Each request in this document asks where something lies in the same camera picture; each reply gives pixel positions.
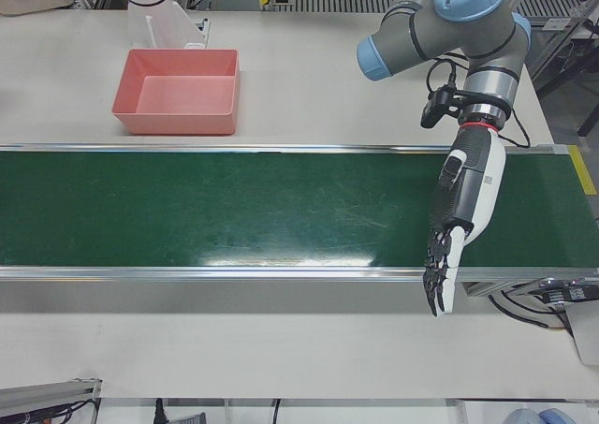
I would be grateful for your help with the white bracket stand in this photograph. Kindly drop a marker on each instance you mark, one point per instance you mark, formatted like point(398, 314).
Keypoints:
point(168, 28)

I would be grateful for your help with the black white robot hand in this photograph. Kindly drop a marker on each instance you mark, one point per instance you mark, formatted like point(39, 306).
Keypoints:
point(489, 180)

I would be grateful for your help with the green conveyor belt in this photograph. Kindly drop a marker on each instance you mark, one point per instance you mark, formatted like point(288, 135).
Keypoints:
point(234, 199)

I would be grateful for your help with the black electronics board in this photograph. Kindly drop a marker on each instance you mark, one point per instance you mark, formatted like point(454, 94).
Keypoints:
point(568, 293)

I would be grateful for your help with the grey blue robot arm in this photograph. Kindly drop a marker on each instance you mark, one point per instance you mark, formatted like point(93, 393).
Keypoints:
point(449, 35)

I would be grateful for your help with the aluminium profile rail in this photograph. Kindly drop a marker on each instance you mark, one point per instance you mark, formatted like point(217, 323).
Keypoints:
point(47, 393)

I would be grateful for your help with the grey flat device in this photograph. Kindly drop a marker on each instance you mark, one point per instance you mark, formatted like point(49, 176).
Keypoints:
point(587, 330)

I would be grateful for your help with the aluminium frame rack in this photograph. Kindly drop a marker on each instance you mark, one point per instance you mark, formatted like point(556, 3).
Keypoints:
point(575, 31)

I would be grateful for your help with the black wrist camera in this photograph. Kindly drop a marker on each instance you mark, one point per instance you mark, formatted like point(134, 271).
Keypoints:
point(433, 108)

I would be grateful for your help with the light blue rounded object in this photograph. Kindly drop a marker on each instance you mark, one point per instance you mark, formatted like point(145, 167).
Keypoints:
point(538, 417)

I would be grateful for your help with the black power plug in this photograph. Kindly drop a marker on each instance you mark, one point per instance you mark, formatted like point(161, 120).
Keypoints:
point(161, 412)

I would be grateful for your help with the pink plastic box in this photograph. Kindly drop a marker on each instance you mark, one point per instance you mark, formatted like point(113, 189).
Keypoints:
point(182, 94)

